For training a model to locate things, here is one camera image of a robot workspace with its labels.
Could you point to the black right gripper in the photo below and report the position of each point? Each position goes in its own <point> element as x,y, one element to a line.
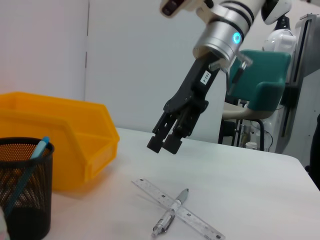
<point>192,87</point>

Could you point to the transparent plastic ruler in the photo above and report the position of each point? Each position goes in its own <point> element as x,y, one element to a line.
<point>155,191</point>

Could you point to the grey white pen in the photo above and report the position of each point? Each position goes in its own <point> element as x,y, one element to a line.
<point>175,207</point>

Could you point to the blue scissors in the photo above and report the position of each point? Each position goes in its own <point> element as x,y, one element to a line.
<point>40,147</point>

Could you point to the clear water bottle green label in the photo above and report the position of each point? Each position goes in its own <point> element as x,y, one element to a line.
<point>3,227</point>

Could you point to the black mesh pen holder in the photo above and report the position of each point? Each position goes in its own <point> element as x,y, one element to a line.
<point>30,200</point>

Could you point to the yellow plastic bin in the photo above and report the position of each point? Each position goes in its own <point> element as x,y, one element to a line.
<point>62,120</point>

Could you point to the teal office chair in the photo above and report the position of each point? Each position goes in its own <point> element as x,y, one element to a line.
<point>265,65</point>

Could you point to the black chair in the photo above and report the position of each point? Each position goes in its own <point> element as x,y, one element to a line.
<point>315,150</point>

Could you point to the grey metal stand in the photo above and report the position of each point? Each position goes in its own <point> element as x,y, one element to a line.
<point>312,100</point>

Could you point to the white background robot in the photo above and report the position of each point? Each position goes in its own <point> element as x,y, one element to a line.
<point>280,40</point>

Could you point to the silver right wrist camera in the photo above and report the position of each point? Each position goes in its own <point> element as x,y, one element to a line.
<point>172,6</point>

